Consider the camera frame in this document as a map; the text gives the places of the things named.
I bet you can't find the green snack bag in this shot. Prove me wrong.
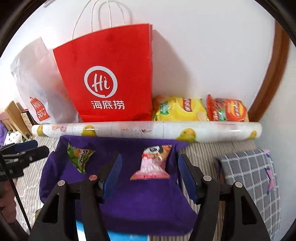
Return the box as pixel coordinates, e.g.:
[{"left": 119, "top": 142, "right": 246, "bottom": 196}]
[{"left": 67, "top": 142, "right": 95, "bottom": 174}]

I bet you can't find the panda snack bag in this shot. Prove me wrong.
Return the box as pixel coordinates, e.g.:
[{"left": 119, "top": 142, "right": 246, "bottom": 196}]
[{"left": 130, "top": 145, "right": 172, "bottom": 181}]

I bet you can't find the white spotted cloth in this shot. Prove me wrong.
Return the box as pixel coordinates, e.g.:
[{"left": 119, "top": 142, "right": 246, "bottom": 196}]
[{"left": 4, "top": 131, "right": 23, "bottom": 146}]

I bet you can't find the purple garment on floor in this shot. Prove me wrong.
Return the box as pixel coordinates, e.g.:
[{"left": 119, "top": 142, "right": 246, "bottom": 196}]
[{"left": 0, "top": 121, "right": 8, "bottom": 146}]

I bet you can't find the wooden headboard furniture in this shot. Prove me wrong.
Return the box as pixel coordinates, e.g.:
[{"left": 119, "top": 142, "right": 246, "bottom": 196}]
[{"left": 1, "top": 101, "right": 32, "bottom": 140}]

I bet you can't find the brown patterned box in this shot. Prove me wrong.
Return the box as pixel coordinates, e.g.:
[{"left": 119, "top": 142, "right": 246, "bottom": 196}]
[{"left": 21, "top": 109, "right": 37, "bottom": 133}]

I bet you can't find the grey checked folded bedding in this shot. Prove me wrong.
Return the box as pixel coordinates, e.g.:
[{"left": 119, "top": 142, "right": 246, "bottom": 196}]
[{"left": 215, "top": 149, "right": 281, "bottom": 240}]

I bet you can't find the blue tissue pack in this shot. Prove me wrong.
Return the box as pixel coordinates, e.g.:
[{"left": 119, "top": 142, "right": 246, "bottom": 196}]
[{"left": 76, "top": 220, "right": 149, "bottom": 241}]

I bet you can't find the white Miniso plastic bag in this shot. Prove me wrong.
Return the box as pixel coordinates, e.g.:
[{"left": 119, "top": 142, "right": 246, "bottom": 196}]
[{"left": 11, "top": 38, "right": 80, "bottom": 124}]

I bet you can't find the purple cloth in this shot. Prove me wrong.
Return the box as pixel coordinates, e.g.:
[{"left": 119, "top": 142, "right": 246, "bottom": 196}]
[{"left": 39, "top": 136, "right": 197, "bottom": 236}]

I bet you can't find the orange chips bag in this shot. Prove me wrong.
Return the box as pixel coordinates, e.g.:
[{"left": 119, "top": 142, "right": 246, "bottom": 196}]
[{"left": 206, "top": 94, "right": 249, "bottom": 122}]

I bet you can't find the red Haidilao paper bag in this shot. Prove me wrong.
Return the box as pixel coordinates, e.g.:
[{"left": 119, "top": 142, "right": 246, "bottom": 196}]
[{"left": 53, "top": 24, "right": 152, "bottom": 122}]

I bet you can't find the yellow chips bag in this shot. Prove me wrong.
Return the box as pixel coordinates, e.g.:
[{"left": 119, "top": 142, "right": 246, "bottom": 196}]
[{"left": 152, "top": 95, "right": 209, "bottom": 121}]

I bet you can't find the brown wooden door frame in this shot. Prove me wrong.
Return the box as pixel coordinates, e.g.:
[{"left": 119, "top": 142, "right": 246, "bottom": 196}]
[{"left": 248, "top": 22, "right": 290, "bottom": 122}]

